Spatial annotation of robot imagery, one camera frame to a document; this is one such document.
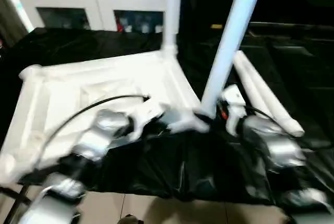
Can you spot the white plastic table top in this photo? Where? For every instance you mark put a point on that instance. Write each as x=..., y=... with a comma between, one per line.
x=65, y=85

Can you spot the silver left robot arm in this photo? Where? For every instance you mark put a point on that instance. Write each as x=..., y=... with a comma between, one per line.
x=94, y=143

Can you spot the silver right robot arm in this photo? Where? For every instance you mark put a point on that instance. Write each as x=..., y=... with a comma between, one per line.
x=279, y=145

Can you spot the black mat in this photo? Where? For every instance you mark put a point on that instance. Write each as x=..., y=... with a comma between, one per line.
x=208, y=166

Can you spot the small tan label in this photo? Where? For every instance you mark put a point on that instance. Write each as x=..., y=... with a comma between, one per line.
x=216, y=26

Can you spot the long dark bar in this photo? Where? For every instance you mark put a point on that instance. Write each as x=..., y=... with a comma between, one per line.
x=292, y=26

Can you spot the grey curtain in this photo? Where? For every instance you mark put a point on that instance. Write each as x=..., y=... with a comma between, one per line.
x=11, y=20

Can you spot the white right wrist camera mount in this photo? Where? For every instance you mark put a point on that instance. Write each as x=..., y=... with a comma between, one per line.
x=233, y=101

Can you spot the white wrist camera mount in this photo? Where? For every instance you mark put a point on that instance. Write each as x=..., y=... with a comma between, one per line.
x=148, y=111
x=233, y=101

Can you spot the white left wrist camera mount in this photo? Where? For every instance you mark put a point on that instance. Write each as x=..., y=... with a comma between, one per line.
x=148, y=111

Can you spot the black folding stand frame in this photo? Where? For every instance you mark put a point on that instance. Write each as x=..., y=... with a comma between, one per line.
x=15, y=196

